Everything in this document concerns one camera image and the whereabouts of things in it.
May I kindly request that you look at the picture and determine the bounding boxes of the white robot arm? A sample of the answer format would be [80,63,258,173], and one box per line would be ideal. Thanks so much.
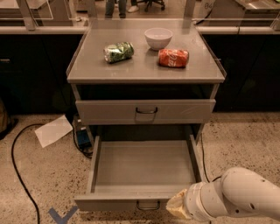
[166,167,280,222]

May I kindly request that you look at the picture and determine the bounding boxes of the crushed red cola can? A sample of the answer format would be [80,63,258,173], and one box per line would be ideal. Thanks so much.
[158,49,189,67]

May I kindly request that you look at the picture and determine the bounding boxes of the black cable left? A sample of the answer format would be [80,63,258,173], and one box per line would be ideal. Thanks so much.
[10,122,45,224]

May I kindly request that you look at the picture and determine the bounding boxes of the blue floor tape mark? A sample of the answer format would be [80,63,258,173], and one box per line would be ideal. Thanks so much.
[47,205,80,224]

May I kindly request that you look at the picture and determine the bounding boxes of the black cable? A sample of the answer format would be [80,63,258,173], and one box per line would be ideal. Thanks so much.
[10,122,45,224]
[199,133,222,184]

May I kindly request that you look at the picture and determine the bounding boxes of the black office chair base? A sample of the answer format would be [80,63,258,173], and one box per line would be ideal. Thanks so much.
[136,0,165,12]

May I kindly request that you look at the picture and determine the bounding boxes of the person legs in jeans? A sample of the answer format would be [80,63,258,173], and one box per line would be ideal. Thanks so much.
[104,0,128,19]

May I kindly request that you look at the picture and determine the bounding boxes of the black cable right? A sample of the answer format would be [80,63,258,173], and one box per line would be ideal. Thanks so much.
[199,133,222,184]

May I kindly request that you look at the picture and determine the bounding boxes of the white bowl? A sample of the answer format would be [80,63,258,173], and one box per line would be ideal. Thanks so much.
[144,28,173,51]

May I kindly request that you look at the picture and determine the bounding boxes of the grey drawer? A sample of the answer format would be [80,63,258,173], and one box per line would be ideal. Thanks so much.
[75,136,206,211]
[76,99,215,125]

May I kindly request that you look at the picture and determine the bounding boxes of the white paper sheet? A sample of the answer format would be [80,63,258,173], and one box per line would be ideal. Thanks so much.
[35,115,73,148]

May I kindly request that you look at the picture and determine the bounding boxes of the blue power box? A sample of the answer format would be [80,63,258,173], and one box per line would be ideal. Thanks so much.
[76,129,91,149]

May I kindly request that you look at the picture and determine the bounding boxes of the crushed green soda can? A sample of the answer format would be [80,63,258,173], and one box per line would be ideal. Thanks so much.
[103,42,134,64]

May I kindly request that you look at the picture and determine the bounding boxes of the grey drawer cabinet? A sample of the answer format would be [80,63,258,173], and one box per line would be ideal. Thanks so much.
[67,19,225,143]

